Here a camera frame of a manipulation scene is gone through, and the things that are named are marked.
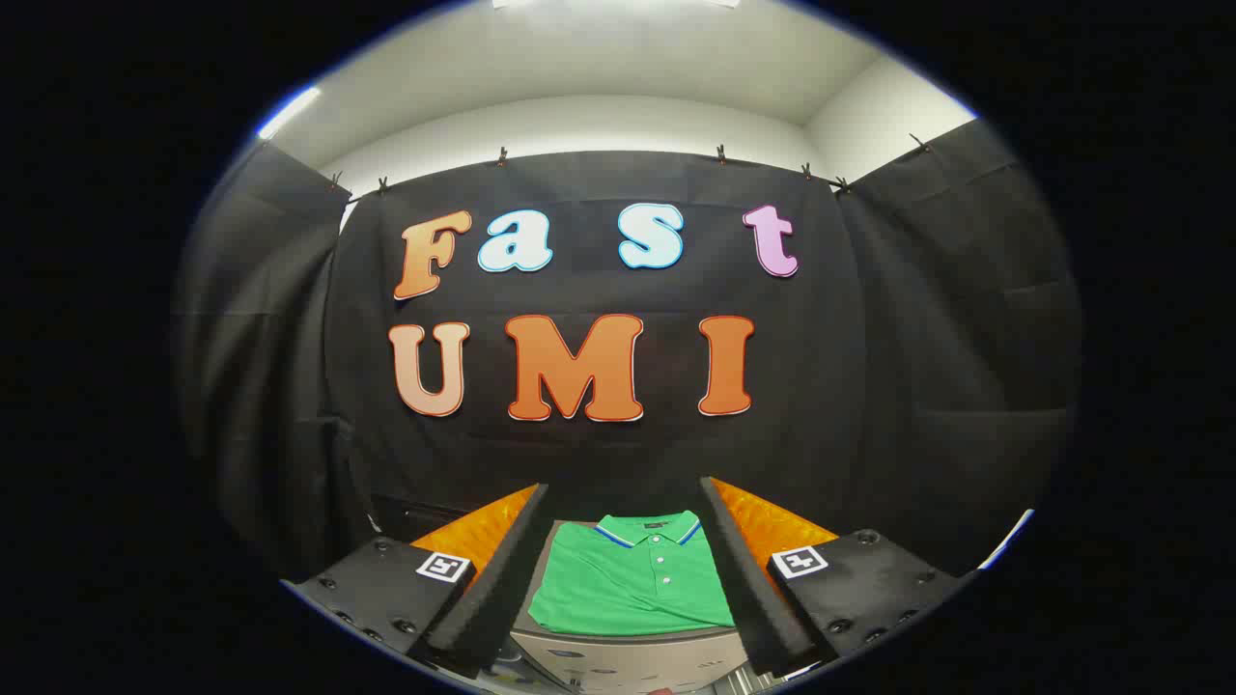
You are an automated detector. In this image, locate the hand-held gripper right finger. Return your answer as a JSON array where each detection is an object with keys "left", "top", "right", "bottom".
[{"left": 699, "top": 475, "right": 971, "bottom": 680}]

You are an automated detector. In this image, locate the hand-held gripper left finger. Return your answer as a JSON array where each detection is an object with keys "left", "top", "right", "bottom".
[{"left": 286, "top": 483, "right": 551, "bottom": 679}]

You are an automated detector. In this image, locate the green polo shirt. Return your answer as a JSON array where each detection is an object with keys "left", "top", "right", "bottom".
[{"left": 527, "top": 510, "right": 737, "bottom": 638}]

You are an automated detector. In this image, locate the grey washing machine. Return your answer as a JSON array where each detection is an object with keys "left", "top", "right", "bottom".
[{"left": 483, "top": 627, "right": 773, "bottom": 695}]

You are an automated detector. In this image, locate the black backdrop cloth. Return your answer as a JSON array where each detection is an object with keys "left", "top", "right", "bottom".
[{"left": 172, "top": 116, "right": 1084, "bottom": 585}]

